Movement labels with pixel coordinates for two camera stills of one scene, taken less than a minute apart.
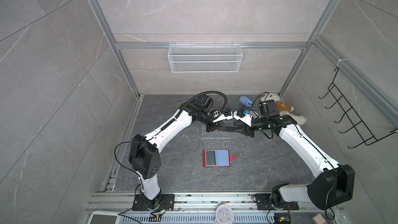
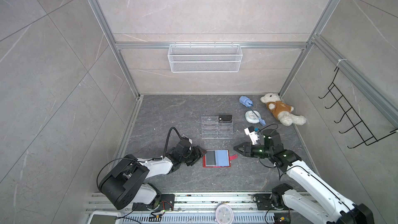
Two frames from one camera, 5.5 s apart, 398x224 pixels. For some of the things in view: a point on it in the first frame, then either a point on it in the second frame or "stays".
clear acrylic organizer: x=217 y=134 stays
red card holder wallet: x=217 y=158 stays
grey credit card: x=210 y=158 stays
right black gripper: x=244 y=129 -> x=247 y=151
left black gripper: x=216 y=125 -> x=199 y=153
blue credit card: x=222 y=158 stays
